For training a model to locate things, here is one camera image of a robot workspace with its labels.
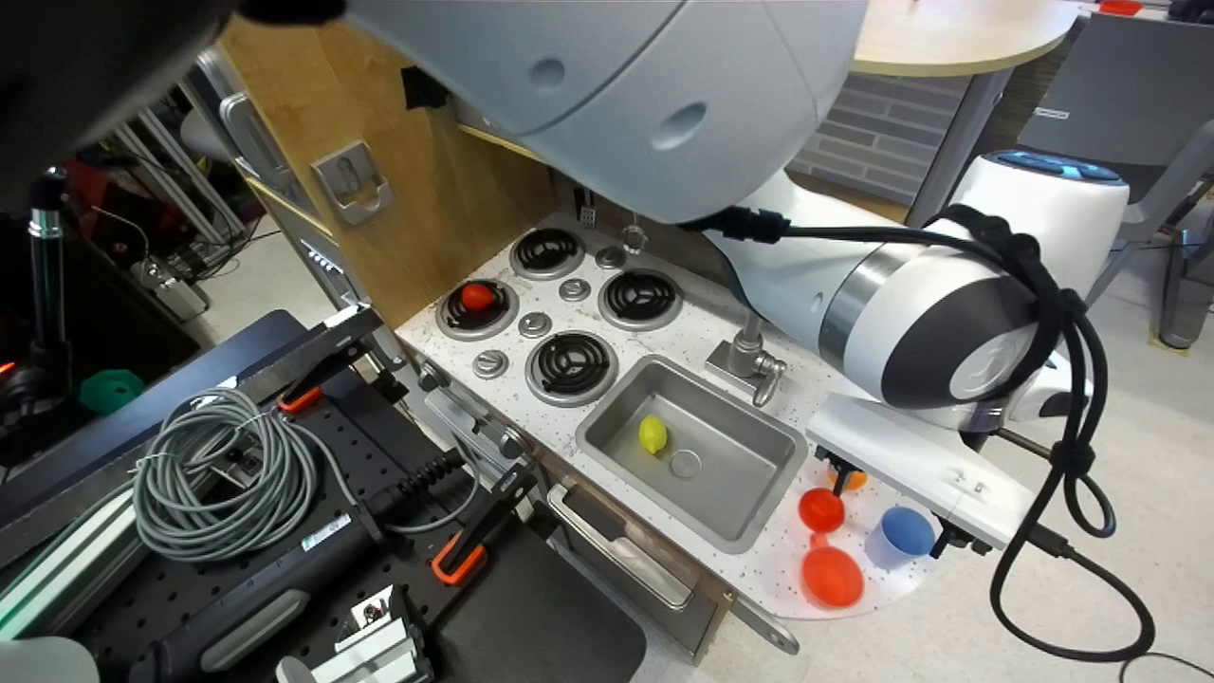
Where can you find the black box on wooden panel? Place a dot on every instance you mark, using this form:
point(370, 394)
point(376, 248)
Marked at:
point(424, 90)

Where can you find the black bar with white label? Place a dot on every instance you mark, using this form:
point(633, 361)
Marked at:
point(272, 576)

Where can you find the black tripod pole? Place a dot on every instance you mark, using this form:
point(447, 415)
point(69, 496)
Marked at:
point(48, 280)

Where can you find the yellow toy lemon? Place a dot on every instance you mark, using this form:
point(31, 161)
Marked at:
point(653, 434)

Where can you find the orange toy ball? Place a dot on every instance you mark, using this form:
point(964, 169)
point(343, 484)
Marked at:
point(854, 484)

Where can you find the black coil toy burner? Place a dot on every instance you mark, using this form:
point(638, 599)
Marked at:
point(638, 296)
point(548, 251)
point(449, 318)
point(571, 366)

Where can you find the metal hook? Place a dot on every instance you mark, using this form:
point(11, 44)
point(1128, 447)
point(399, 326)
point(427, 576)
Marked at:
point(633, 238)

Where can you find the grey stove knob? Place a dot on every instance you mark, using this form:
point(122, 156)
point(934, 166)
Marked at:
point(537, 326)
point(573, 290)
point(490, 366)
point(612, 255)

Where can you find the wooden toy kitchen unit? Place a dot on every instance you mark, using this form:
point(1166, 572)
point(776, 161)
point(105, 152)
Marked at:
point(430, 216)

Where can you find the green tape roll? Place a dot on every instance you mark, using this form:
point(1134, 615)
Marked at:
point(110, 389)

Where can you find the red toy tomato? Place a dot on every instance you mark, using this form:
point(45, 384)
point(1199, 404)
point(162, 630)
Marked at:
point(821, 510)

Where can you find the metal block fixture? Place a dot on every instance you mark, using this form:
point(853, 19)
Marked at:
point(367, 638)

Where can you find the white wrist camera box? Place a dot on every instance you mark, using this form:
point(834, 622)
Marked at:
point(922, 461)

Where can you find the small red toy piece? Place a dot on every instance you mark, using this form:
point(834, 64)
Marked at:
point(475, 296)

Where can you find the grey toy sink basin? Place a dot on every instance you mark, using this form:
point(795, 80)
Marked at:
point(721, 476)

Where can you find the grey toy faucet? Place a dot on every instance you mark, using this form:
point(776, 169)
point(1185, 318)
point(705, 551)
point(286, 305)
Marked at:
point(750, 361)

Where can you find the metal latch plate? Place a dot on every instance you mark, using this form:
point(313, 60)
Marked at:
point(351, 179)

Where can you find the blue plastic cup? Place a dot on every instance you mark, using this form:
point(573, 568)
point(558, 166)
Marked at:
point(906, 532)

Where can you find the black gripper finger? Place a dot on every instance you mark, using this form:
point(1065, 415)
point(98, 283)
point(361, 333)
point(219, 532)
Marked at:
point(964, 541)
point(835, 461)

